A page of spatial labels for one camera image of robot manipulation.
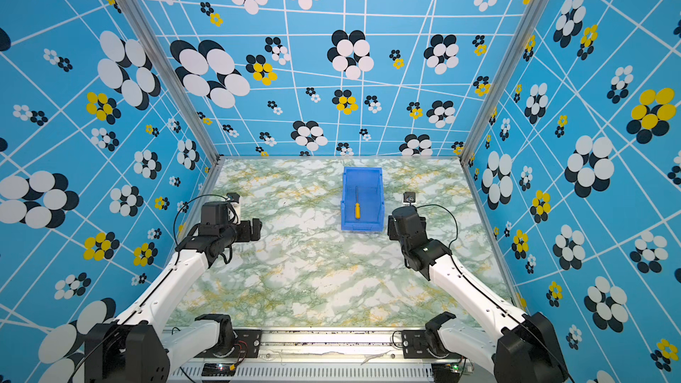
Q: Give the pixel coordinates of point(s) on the yellow handled screwdriver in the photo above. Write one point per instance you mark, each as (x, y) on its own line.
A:
(357, 205)

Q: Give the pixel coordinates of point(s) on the aluminium corner frame post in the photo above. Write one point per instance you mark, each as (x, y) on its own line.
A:
(527, 24)
(143, 30)

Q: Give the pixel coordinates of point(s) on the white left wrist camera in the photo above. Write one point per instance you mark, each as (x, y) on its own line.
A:
(234, 200)

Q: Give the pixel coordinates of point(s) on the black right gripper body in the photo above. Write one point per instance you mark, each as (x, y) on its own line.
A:
(394, 234)

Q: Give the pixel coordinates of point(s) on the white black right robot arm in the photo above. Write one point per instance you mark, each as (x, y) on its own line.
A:
(468, 292)

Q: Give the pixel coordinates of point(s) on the aluminium corner frame post left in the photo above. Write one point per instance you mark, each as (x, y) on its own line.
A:
(143, 30)

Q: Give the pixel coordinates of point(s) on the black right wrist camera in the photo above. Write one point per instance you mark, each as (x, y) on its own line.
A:
(409, 198)

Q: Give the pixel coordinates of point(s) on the aluminium corner frame post right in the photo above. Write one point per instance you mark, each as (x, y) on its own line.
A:
(527, 24)

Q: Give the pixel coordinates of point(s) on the blue plastic bin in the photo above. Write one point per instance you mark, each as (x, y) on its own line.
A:
(372, 199)

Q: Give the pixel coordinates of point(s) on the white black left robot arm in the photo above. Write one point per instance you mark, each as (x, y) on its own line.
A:
(132, 348)

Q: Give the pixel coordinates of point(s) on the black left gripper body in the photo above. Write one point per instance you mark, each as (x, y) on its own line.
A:
(243, 234)

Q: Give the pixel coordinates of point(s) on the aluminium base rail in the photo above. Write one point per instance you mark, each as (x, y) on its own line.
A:
(327, 354)

